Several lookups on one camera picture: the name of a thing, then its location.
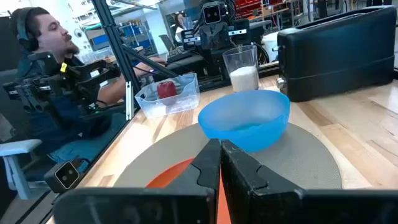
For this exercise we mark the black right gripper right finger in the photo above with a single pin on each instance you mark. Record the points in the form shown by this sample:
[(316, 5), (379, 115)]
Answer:
[(280, 205)]

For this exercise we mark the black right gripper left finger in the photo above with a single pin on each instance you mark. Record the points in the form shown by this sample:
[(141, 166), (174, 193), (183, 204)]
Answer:
[(155, 205)]

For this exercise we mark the red apple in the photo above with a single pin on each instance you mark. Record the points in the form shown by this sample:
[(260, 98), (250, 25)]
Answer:
[(167, 90)]

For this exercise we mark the orange plastic plate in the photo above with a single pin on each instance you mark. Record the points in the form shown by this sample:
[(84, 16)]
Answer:
[(174, 177)]

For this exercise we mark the clear drinking glass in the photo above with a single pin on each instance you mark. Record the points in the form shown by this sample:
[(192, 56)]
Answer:
[(241, 57)]

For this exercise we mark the person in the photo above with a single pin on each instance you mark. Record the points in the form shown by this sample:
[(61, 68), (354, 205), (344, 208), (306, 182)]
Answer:
[(53, 34), (180, 21)]

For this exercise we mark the black keyboard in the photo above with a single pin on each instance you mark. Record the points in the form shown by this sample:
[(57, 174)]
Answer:
[(179, 54)]

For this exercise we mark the grey round placemat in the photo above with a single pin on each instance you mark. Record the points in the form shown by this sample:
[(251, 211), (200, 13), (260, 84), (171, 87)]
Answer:
[(295, 161)]

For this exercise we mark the white milk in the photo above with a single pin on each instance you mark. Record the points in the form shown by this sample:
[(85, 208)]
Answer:
[(244, 79)]

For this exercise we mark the clear plastic bin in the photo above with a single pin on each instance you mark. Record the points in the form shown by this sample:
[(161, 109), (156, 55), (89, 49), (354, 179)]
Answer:
[(186, 99)]

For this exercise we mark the blue plastic bowl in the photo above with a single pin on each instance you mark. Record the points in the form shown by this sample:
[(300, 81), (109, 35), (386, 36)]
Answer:
[(245, 112)]

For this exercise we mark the black toaster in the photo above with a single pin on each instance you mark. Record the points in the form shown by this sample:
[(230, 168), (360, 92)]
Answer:
[(335, 53)]

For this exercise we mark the white chair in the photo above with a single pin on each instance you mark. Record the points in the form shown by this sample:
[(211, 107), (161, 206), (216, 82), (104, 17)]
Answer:
[(18, 146)]

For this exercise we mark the black headphones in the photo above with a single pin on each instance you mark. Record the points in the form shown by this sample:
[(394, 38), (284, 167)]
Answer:
[(23, 28)]

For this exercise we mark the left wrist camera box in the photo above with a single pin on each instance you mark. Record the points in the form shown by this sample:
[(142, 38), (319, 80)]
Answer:
[(212, 14)]

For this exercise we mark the black table-level camera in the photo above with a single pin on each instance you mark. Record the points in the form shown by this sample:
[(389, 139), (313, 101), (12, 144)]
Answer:
[(66, 175)]

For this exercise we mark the black aluminium frame post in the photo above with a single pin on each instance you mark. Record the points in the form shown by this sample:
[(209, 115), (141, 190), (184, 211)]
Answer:
[(115, 43)]

